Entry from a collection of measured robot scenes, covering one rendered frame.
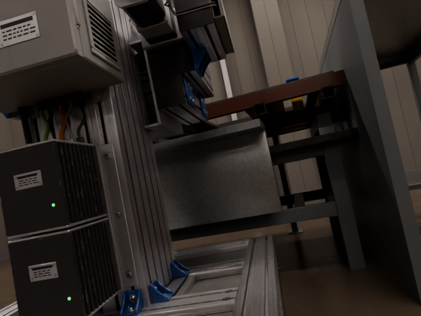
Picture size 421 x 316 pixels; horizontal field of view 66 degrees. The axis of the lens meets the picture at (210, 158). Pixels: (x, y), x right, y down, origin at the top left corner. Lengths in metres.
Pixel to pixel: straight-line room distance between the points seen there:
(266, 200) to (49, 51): 1.01
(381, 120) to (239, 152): 0.58
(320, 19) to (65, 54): 4.10
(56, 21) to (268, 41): 3.56
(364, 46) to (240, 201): 0.75
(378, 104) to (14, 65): 0.96
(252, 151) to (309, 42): 3.18
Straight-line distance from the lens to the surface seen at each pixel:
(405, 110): 4.50
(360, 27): 1.18
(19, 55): 0.73
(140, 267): 0.83
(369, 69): 1.15
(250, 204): 1.41
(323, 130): 1.49
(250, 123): 1.24
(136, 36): 1.81
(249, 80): 4.29
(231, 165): 1.41
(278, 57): 4.06
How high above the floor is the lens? 0.49
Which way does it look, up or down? 4 degrees up
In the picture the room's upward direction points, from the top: 11 degrees counter-clockwise
